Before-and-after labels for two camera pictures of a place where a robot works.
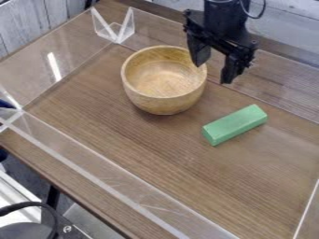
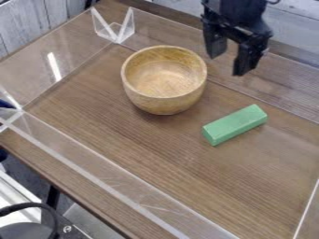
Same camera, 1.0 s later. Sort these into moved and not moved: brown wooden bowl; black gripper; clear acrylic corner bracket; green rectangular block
Moved: black gripper
Not moved: clear acrylic corner bracket; green rectangular block; brown wooden bowl
